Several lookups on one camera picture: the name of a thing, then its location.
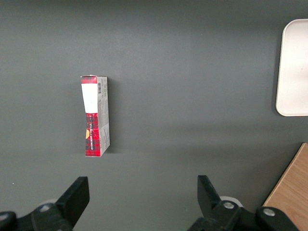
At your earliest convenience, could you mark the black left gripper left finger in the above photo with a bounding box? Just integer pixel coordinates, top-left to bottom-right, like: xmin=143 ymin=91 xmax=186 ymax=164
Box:
xmin=0 ymin=177 xmax=90 ymax=231

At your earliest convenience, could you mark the beige rectangular tray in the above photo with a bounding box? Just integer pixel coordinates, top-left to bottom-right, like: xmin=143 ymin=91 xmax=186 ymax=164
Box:
xmin=275 ymin=19 xmax=308 ymax=117

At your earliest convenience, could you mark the oak wooden drawer cabinet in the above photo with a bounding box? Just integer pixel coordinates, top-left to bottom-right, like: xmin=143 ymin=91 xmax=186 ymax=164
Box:
xmin=262 ymin=142 xmax=308 ymax=231

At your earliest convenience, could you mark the red and grey carton box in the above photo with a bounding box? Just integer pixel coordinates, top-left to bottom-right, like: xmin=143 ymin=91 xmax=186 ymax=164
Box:
xmin=80 ymin=75 xmax=111 ymax=158

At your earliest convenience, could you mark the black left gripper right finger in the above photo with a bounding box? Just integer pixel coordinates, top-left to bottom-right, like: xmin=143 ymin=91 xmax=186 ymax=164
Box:
xmin=187 ymin=175 xmax=300 ymax=231

